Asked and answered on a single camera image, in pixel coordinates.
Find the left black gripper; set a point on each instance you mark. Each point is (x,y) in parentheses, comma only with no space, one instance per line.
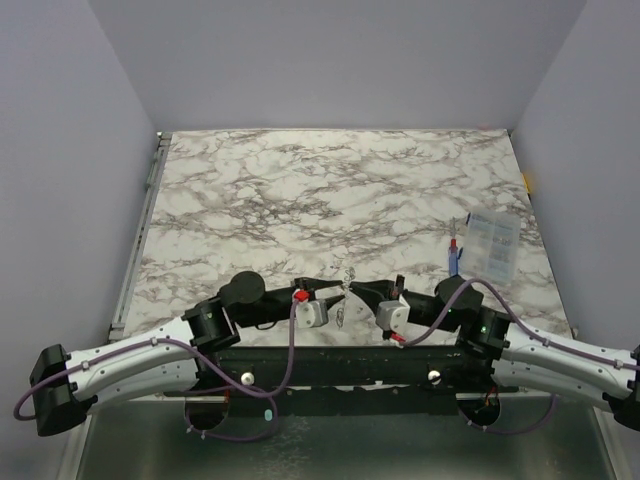
(313,285)

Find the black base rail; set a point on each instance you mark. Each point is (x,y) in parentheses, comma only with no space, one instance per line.
(351,381)

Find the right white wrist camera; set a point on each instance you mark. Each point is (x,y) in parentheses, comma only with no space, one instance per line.
(393,315)

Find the left aluminium frame rail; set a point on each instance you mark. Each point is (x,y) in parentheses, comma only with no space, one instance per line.
(153,180)

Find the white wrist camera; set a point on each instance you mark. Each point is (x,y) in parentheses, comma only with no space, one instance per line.
(393,315)
(312,314)

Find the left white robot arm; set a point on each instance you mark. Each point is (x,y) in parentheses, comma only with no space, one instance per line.
(66,387)

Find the clear plastic organizer box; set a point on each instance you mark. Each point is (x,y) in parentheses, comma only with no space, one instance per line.
(490,246)

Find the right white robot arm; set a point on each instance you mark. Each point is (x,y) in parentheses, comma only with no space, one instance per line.
(510,352)

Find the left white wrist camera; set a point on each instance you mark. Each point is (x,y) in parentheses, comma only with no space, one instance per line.
(312,314)

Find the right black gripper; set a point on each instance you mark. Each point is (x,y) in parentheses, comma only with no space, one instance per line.
(396,291)

